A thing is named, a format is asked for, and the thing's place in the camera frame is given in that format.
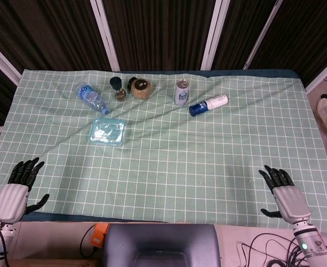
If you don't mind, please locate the left black-fingered robot hand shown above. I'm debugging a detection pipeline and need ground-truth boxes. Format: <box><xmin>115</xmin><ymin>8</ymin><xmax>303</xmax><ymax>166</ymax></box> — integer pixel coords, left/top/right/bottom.
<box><xmin>0</xmin><ymin>157</ymin><xmax>50</xmax><ymax>225</ymax></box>

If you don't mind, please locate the white bottle with blue cap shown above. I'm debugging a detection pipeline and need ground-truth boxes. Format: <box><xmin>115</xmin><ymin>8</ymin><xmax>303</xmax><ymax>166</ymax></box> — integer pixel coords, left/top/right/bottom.
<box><xmin>189</xmin><ymin>93</ymin><xmax>229</xmax><ymax>117</ymax></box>

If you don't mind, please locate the white partition frame post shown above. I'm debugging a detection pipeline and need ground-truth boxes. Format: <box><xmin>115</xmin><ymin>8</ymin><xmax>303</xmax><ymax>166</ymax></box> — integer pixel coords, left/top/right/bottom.
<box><xmin>200</xmin><ymin>0</ymin><xmax>231</xmax><ymax>71</ymax></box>
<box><xmin>0</xmin><ymin>36</ymin><xmax>22</xmax><ymax>86</ymax></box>
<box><xmin>90</xmin><ymin>0</ymin><xmax>121</xmax><ymax>72</ymax></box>
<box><xmin>305</xmin><ymin>52</ymin><xmax>327</xmax><ymax>94</ymax></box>
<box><xmin>242</xmin><ymin>0</ymin><xmax>284</xmax><ymax>70</ymax></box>

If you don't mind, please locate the clear plastic container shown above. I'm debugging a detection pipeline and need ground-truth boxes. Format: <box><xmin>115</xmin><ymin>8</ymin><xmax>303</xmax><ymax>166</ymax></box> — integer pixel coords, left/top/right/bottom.
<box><xmin>88</xmin><ymin>117</ymin><xmax>127</xmax><ymax>147</ymax></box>

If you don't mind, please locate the thin black curved cable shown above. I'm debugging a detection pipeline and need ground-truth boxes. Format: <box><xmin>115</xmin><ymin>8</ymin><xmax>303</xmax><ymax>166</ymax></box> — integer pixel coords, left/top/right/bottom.
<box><xmin>79</xmin><ymin>224</ymin><xmax>97</xmax><ymax>258</ymax></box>

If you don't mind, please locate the small glass bottle black cap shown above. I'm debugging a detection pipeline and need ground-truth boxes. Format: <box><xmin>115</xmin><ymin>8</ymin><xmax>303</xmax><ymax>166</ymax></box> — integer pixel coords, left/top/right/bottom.
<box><xmin>109</xmin><ymin>77</ymin><xmax>127</xmax><ymax>102</ymax></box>

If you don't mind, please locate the orange device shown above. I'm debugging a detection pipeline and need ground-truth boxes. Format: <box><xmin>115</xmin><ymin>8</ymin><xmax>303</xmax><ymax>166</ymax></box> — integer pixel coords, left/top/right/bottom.
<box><xmin>90</xmin><ymin>222</ymin><xmax>110</xmax><ymax>248</ymax></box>

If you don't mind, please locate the white drink can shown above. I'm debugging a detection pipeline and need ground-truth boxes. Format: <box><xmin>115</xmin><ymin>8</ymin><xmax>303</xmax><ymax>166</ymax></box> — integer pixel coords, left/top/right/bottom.
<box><xmin>174</xmin><ymin>78</ymin><xmax>190</xmax><ymax>107</ymax></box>

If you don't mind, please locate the green checked tablecloth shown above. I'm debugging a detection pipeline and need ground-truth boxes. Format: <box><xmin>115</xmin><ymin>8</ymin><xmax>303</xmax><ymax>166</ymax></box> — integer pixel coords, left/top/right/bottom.
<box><xmin>0</xmin><ymin>69</ymin><xmax>327</xmax><ymax>234</ymax></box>

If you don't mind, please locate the right black-fingered robot hand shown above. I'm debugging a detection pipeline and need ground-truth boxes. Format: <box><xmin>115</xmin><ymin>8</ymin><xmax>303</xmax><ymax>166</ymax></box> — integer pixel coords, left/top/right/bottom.
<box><xmin>258</xmin><ymin>165</ymin><xmax>312</xmax><ymax>225</ymax></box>

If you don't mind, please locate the grey robot chest housing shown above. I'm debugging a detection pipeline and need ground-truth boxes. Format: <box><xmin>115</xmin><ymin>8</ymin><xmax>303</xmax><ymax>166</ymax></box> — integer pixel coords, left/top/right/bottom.
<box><xmin>101</xmin><ymin>224</ymin><xmax>222</xmax><ymax>267</ymax></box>

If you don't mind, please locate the black cable bundle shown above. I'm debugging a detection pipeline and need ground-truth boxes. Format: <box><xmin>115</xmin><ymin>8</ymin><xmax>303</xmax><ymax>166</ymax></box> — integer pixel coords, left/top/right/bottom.
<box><xmin>237</xmin><ymin>233</ymin><xmax>327</xmax><ymax>267</ymax></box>

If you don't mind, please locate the round glass jar with grains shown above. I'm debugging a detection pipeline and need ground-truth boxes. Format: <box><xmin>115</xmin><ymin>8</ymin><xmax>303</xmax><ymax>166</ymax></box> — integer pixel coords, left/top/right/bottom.
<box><xmin>130</xmin><ymin>78</ymin><xmax>155</xmax><ymax>100</ymax></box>

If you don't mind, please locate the clear plastic water bottle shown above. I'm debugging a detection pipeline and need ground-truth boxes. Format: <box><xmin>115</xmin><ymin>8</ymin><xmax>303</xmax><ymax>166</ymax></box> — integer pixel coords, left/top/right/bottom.
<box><xmin>76</xmin><ymin>82</ymin><xmax>111</xmax><ymax>116</ymax></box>

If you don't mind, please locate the teal plastic lid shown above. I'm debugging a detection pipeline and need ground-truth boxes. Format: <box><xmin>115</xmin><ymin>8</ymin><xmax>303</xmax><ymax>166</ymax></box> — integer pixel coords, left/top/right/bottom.
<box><xmin>88</xmin><ymin>116</ymin><xmax>127</xmax><ymax>147</ymax></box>

